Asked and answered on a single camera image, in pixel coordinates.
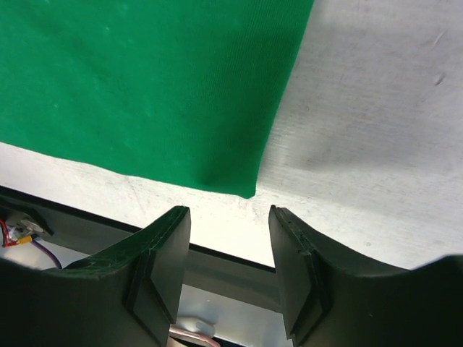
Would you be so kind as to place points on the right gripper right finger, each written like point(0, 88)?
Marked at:
point(332, 295)

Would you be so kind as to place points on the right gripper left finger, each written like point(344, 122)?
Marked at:
point(125, 295)

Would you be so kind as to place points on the green t shirt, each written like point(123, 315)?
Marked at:
point(183, 92)

